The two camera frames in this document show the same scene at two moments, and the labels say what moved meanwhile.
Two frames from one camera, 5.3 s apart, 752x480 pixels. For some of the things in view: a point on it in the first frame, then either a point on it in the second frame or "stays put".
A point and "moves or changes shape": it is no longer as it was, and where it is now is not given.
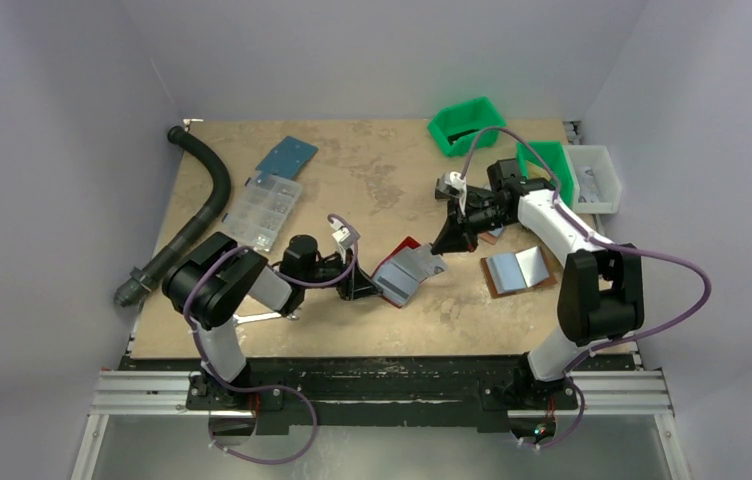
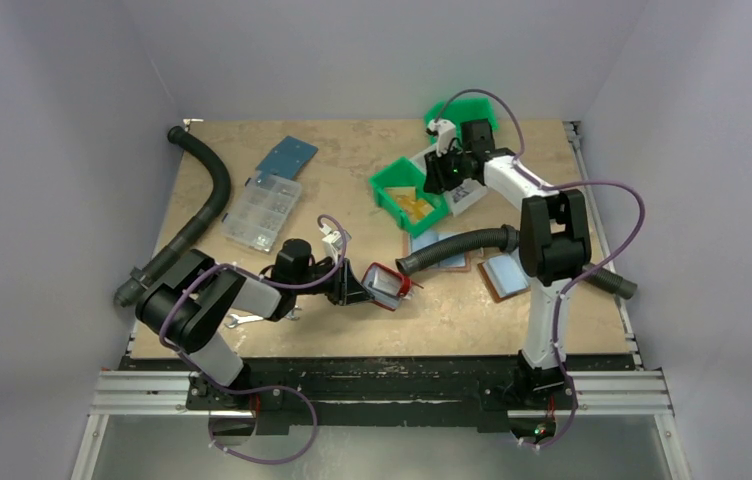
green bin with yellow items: x=548 y=160 to x=399 y=190
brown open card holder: x=512 y=272 stays put
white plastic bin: x=597 y=184 moves or changes shape
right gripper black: x=462 y=220 to x=435 y=170
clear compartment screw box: x=258 y=213 stays put
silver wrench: x=240 y=319 stays put
